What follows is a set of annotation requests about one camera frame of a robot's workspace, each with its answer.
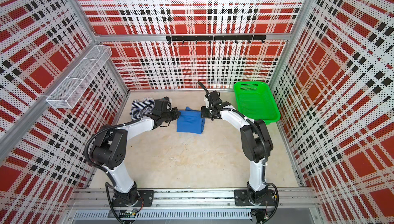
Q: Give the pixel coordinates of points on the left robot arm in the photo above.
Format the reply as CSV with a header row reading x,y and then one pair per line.
x,y
106,149

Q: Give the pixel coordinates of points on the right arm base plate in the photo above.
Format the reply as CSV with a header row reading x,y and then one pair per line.
x,y
244,198

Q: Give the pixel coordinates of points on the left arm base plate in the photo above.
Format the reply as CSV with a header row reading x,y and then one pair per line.
x,y
135,198

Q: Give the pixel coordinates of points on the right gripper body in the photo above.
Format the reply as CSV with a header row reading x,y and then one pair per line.
x,y
208,112

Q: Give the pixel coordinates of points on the white wire mesh shelf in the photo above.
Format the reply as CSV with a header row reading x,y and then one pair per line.
x,y
69,91

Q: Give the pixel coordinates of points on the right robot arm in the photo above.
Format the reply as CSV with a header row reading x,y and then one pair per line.
x,y
255,139

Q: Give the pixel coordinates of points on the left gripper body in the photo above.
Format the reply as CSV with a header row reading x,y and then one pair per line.
x,y
170,115

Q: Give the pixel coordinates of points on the green plastic basket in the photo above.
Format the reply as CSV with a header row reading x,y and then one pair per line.
x,y
255,100

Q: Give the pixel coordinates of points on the black hook rail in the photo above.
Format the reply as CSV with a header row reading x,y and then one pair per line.
x,y
217,38

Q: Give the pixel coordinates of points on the blue white striped tank top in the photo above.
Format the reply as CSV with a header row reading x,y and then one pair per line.
x,y
141,108

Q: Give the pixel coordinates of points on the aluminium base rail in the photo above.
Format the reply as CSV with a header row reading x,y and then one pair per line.
x,y
295,206

